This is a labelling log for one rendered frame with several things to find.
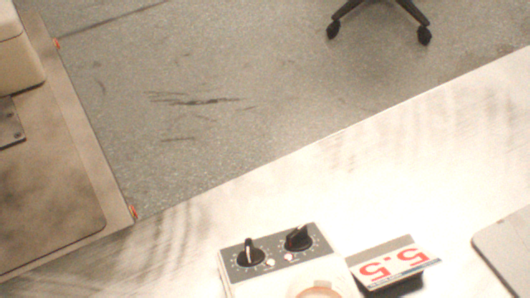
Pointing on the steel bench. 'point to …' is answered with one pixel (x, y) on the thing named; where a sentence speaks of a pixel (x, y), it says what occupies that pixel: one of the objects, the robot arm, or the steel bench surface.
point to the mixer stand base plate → (508, 250)
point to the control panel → (271, 245)
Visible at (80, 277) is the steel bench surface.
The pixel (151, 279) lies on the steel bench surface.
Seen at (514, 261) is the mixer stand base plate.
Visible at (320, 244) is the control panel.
